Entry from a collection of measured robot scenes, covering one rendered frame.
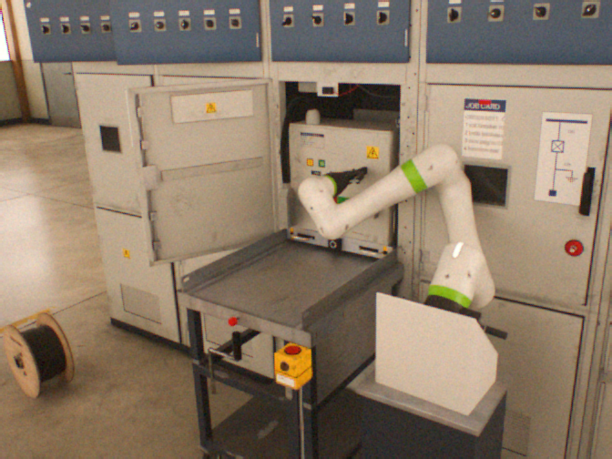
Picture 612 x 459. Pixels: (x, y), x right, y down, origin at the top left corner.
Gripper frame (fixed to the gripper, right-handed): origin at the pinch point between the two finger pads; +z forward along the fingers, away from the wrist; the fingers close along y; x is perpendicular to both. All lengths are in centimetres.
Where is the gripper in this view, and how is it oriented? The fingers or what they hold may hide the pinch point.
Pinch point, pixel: (361, 171)
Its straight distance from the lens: 240.5
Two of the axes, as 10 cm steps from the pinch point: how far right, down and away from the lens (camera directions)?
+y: 8.2, 1.6, -5.4
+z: 5.7, -2.9, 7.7
